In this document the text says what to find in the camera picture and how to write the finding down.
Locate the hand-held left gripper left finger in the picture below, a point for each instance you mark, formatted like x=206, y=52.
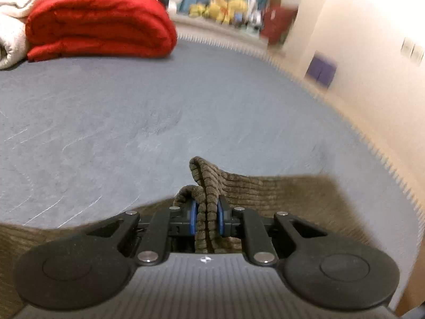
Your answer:
x=194, y=219

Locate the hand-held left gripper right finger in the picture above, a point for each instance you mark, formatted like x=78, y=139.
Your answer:
x=221, y=217

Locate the white window sill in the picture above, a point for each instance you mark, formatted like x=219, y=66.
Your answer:
x=225, y=31

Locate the dark red cushion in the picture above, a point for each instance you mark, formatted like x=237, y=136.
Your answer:
x=279, y=23

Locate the small yellow plush toy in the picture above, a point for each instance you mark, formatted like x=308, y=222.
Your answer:
x=197, y=10

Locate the yellow bear plush toy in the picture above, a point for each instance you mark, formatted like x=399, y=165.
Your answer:
x=217, y=8

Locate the red folded quilt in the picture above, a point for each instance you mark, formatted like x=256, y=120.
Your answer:
x=99, y=23

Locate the wooden bed frame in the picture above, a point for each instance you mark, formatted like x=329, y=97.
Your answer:
x=381, y=139

